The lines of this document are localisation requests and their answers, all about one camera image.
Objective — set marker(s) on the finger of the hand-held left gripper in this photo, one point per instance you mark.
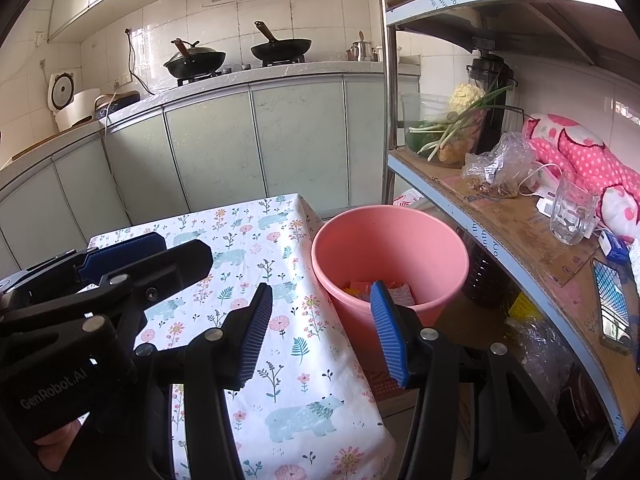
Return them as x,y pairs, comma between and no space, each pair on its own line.
185,265
125,255

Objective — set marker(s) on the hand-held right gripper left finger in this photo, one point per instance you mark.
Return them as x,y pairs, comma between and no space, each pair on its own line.
257,335

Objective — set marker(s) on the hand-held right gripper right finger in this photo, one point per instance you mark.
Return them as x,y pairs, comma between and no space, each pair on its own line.
390,335

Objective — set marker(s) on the orange print wrapper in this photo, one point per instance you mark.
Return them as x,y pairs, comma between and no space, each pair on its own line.
361,287

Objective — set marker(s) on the pink plastic bucket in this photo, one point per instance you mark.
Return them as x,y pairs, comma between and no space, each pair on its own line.
390,240

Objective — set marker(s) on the person's left hand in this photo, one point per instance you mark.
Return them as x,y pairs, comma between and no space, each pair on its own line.
55,450

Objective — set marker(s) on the floral bear print tablecloth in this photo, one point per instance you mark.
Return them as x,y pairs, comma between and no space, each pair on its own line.
300,320

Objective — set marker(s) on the green kitchen counter cabinets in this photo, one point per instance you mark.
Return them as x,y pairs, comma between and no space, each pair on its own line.
210,140

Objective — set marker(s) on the yellow packet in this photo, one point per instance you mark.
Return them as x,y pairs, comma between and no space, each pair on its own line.
525,305

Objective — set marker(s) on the pink white plastic bag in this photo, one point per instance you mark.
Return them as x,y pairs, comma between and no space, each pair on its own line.
410,197

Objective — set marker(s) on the dark electric cooker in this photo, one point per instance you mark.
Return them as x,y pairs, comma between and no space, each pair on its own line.
117,105

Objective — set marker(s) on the large crinkled plastic bag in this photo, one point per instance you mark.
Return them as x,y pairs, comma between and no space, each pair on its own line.
545,360

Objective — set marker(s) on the white rice cooker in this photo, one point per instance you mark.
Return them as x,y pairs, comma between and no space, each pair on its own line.
75,105

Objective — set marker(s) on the cardboard shelf liner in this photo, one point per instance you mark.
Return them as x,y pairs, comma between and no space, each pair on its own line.
525,245

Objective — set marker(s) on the crinkled clear food bag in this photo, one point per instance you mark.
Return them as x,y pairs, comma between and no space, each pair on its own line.
500,170

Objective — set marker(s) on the black wok with lid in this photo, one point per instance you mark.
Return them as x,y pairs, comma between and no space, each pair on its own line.
195,62

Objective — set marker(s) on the gas stove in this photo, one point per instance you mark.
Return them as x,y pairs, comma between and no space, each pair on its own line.
235,67

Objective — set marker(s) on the green onions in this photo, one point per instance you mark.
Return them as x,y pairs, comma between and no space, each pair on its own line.
452,132

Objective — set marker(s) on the glass mug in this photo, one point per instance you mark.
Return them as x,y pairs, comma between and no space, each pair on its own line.
572,210

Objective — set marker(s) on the smartphone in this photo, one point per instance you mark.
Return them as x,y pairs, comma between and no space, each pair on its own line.
612,305

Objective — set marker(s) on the black frying pan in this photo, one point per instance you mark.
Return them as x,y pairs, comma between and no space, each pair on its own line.
280,50

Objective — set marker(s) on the small blue white box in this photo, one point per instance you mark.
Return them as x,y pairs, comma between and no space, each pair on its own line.
615,245

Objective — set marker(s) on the cauliflower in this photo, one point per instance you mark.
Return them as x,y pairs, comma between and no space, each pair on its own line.
465,97

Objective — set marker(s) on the pink dotted cloth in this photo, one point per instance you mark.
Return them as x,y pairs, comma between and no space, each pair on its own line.
590,160

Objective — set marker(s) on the metal kettle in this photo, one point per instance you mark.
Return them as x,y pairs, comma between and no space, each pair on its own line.
362,50

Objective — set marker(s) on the black blender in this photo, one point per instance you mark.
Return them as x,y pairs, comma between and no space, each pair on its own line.
492,75

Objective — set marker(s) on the white container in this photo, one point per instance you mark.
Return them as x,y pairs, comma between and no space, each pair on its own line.
379,54

